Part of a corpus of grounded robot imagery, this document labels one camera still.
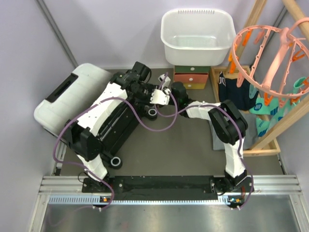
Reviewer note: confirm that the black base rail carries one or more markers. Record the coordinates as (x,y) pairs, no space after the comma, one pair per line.
(174,188)

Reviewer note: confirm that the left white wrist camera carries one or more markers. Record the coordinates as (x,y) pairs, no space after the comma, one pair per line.
(159,97)

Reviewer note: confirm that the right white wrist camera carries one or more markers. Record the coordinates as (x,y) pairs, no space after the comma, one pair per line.
(164,81)

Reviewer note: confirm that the wooden drying rack frame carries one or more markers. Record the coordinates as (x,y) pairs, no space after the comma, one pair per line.
(268,144)

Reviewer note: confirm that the aluminium frame rail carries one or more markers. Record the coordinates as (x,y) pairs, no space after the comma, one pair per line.
(275,205)

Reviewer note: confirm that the pink round clip hanger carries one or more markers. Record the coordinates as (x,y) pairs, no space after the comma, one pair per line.
(277,50)

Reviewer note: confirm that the black and white suitcase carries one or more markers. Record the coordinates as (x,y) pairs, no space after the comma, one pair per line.
(73,98)

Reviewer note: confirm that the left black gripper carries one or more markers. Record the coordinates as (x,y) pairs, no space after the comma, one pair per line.
(146,103)

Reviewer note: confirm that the dark navy garment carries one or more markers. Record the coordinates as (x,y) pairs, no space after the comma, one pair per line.
(243,97)

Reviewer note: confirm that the small colourful drawer cabinet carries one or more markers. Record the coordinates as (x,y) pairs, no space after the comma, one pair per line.
(193,77)

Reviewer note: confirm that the white plastic basin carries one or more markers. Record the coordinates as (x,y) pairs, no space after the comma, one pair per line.
(197,36)

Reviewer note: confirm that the grey button shirt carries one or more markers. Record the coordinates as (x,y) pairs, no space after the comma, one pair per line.
(250,138)

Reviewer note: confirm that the teal patterned sock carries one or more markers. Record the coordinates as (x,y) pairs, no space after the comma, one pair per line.
(275,109)

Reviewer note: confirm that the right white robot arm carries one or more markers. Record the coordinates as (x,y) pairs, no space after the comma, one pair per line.
(229,126)

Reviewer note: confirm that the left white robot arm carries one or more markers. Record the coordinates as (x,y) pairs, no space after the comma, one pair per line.
(98,135)

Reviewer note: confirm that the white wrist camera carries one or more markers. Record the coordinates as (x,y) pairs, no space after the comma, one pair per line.
(159,97)
(164,81)

